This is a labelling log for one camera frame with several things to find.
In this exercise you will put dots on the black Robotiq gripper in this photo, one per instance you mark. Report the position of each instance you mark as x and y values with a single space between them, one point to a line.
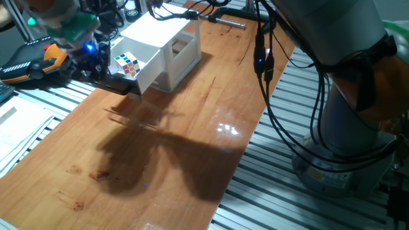
91 57

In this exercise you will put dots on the white drawer with black bracket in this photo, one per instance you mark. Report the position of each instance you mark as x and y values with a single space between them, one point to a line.
150 70

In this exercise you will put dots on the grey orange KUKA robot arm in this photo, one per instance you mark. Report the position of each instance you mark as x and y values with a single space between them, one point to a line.
335 28

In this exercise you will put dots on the white drawer with silver pull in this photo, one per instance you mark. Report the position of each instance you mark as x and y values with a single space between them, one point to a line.
161 83

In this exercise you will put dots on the white plastic drawer cabinet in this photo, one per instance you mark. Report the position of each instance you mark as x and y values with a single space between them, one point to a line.
156 28

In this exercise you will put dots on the white Rubik's cube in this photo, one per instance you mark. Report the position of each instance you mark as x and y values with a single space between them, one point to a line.
128 64

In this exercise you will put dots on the black orange teach pendant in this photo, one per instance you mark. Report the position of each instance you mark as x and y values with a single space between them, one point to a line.
28 60

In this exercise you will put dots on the black roll blue centre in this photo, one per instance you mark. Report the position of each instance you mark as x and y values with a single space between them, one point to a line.
132 15

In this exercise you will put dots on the glossy wooden board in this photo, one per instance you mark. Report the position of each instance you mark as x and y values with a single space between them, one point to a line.
96 143

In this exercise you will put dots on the black computer keyboard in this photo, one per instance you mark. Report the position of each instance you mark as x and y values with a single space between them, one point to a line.
4 91

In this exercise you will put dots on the grey metal tripod leg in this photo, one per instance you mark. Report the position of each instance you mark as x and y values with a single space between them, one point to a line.
17 19

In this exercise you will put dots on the white paper stack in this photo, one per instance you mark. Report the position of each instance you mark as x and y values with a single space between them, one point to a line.
19 134

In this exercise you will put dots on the small beige label strip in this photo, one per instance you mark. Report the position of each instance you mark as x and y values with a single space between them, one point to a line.
7 115

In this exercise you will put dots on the person arm dark sleeve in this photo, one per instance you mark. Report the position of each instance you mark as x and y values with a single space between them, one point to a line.
4 24

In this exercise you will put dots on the black C-clamp silver screw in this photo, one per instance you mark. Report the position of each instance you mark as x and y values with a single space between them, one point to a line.
230 12

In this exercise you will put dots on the green cloth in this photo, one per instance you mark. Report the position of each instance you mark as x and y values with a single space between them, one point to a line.
397 32

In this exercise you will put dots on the aluminium frame pole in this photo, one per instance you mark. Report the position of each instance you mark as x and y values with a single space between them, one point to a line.
250 5

